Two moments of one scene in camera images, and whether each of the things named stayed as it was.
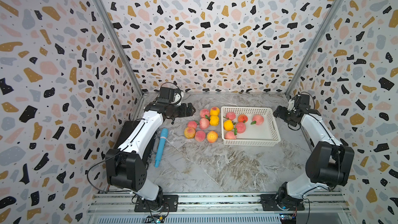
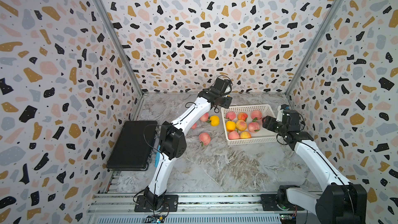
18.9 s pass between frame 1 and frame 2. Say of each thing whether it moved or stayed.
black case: stayed
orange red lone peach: stayed
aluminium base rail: stayed
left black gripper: moved
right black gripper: moved
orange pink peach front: moved
